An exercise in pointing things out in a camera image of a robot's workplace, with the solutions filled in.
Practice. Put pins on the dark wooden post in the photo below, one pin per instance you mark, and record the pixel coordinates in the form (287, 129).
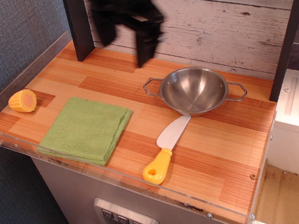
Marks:
(79, 27)
(289, 38)

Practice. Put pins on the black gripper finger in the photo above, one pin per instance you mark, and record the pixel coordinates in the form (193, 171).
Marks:
(146, 43)
(105, 25)

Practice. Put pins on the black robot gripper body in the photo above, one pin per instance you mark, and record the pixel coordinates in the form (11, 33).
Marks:
(135, 14)

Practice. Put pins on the yellow toy corn cob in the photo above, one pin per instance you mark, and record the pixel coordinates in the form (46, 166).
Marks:
(23, 101)

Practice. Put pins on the clear acrylic front guard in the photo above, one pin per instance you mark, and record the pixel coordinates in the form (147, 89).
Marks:
(215, 167)

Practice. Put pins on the dark wooden right post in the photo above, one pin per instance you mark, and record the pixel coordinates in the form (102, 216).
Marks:
(289, 38)

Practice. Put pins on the dark wooden left post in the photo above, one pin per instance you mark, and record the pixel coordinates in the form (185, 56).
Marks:
(79, 27)

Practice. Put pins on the green folded cloth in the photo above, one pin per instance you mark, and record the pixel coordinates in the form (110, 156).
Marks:
(85, 130)

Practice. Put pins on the yellow handled toy knife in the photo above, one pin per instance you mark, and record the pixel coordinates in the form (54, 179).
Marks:
(156, 171)

